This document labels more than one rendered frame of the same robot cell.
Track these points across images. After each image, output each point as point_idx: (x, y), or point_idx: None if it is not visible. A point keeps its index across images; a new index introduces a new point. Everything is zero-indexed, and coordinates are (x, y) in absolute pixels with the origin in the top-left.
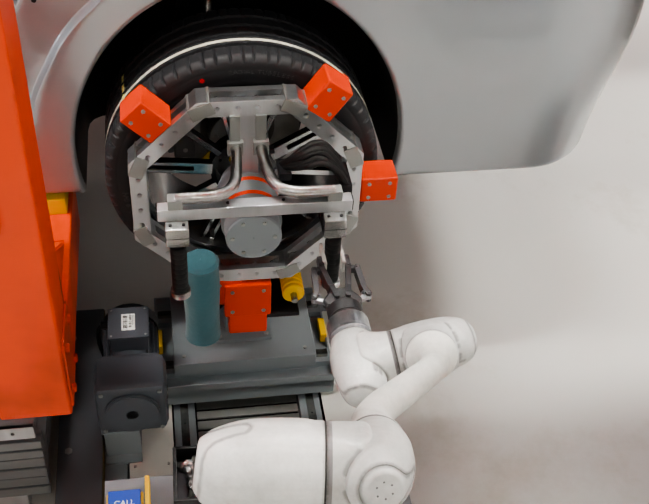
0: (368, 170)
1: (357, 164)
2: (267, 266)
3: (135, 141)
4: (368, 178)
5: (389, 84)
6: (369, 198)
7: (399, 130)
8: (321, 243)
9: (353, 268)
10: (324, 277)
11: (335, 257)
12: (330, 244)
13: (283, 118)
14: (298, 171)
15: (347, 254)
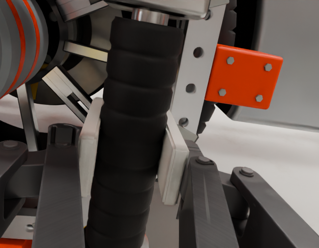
0: (226, 46)
1: (216, 0)
2: (17, 213)
3: None
4: (229, 47)
5: (237, 13)
6: (224, 94)
7: (255, 47)
8: (101, 98)
9: (228, 185)
10: (39, 195)
11: (143, 129)
12: (127, 46)
13: (104, 27)
14: (104, 55)
15: (192, 140)
